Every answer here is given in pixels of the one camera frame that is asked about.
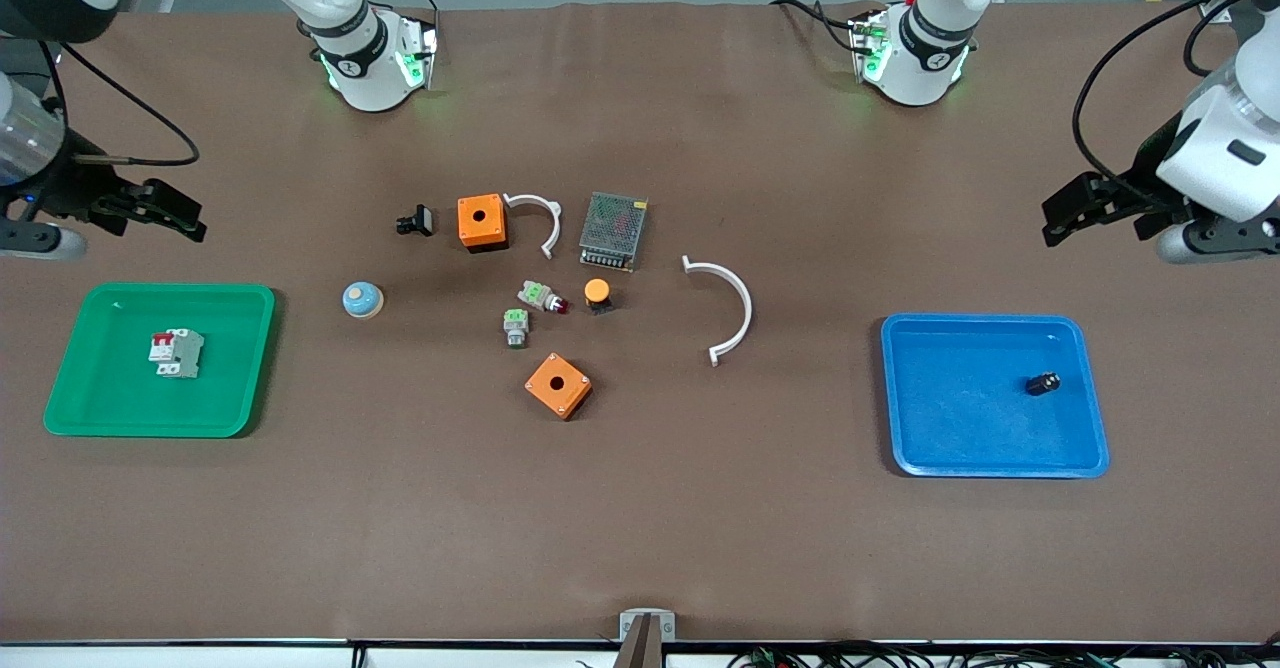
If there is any white red circuit breaker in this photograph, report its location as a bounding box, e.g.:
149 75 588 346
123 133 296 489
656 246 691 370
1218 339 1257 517
149 328 205 380

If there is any green plastic tray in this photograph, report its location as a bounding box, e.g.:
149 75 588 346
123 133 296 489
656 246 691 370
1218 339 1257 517
43 283 276 439

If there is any blue round dome buzzer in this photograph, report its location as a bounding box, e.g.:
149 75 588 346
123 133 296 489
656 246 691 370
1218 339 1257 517
341 281 385 321

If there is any blue plastic tray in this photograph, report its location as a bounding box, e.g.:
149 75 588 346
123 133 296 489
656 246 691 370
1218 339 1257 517
880 314 1111 479

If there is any orange button box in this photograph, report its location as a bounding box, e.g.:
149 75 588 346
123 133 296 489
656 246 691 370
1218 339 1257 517
524 352 593 421
457 194 509 254

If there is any large white curved clamp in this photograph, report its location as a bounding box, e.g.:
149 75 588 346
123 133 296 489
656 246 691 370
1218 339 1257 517
681 255 754 368

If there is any small white curved clamp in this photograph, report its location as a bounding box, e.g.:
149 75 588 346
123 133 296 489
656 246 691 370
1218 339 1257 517
503 192 563 261

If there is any metal mesh power supply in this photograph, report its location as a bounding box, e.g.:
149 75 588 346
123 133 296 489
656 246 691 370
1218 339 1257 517
578 191 649 273

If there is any brown table mat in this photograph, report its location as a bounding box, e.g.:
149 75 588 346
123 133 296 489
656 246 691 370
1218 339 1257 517
0 0 1280 645

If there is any black left base cable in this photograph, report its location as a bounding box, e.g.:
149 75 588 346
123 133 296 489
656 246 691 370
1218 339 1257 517
768 0 863 54

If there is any green switch with red lamp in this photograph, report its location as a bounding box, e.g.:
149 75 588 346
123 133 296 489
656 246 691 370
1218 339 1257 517
517 280 571 315

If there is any black cable bundle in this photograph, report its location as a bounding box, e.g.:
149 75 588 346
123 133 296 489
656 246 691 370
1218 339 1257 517
725 641 1280 668

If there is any grey metal table bracket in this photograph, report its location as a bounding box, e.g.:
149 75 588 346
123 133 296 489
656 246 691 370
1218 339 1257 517
619 609 677 668

